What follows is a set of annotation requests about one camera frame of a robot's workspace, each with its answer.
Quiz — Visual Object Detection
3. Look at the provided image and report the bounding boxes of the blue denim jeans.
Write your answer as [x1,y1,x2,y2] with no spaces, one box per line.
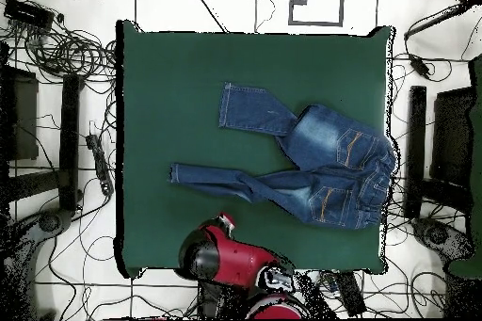
[167,81,398,231]

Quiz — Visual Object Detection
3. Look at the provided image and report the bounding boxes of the dark flat panel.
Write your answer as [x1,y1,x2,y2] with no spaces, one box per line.
[430,87,475,186]
[0,66,40,162]

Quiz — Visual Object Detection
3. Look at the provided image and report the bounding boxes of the dark green table cloth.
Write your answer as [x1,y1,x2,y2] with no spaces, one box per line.
[114,19,396,279]

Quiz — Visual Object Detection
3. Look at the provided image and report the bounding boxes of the black power strip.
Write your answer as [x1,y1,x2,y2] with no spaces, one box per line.
[85,134,115,197]

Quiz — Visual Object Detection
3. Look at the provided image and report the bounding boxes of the black oblong device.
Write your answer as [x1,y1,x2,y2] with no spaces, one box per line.
[333,271,366,316]

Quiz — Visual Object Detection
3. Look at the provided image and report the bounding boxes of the grey round stand foot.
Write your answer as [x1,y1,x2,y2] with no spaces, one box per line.
[411,217,474,262]
[35,208,73,234]

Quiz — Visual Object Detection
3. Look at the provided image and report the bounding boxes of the black stand beam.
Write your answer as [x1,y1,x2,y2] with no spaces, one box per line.
[58,73,82,212]
[404,85,428,219]

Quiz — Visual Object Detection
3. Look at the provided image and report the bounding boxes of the black power adapter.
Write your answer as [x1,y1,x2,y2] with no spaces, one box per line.
[408,53,432,79]

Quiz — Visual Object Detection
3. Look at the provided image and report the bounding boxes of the black box device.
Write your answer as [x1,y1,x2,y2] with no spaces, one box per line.
[3,0,56,30]

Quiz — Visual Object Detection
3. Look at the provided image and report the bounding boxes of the black tube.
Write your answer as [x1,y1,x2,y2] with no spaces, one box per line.
[404,2,470,40]

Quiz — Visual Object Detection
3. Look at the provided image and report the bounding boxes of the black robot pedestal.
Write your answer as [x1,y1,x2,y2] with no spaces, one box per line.
[197,281,251,320]

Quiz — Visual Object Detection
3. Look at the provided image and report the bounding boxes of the tangled black cable bundle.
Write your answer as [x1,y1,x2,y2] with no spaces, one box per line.
[22,23,118,85]

